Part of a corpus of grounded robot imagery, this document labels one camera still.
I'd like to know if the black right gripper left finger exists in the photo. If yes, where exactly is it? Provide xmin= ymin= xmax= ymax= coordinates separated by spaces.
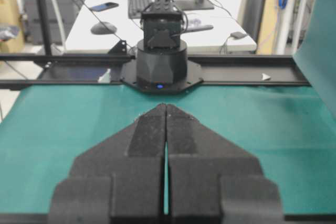
xmin=49 ymin=104 xmax=167 ymax=223

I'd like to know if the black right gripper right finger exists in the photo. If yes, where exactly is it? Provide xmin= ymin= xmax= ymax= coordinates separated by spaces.
xmin=166 ymin=104 xmax=284 ymax=223

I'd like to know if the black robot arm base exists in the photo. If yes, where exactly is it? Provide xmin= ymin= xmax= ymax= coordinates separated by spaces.
xmin=120 ymin=0 xmax=204 ymax=94

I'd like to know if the green table cloth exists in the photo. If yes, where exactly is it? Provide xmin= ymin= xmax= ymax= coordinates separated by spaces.
xmin=1 ymin=0 xmax=335 ymax=223

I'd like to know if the black computer mouse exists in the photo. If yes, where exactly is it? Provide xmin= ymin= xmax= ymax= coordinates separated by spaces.
xmin=90 ymin=22 xmax=117 ymax=35

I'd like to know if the white desk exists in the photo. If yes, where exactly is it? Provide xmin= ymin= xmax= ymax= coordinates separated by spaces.
xmin=66 ymin=0 xmax=257 ymax=54

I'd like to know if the dark smartphone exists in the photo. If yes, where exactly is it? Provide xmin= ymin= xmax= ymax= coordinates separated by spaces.
xmin=90 ymin=2 xmax=119 ymax=12

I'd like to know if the black keyboard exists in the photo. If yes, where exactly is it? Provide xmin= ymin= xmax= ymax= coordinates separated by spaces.
xmin=128 ymin=0 xmax=153 ymax=19

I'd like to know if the black monitor stand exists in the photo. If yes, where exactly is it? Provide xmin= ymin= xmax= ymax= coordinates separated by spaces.
xmin=175 ymin=0 xmax=214 ymax=11

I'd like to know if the cardboard box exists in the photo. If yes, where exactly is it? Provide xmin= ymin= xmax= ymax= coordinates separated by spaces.
xmin=1 ymin=0 xmax=25 ymax=53

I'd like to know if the black vertical pole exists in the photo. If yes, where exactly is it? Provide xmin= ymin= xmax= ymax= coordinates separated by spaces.
xmin=36 ymin=0 xmax=52 ymax=56

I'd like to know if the black aluminium frame rail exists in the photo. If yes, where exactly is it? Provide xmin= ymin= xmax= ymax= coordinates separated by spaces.
xmin=1 ymin=54 xmax=310 ymax=94

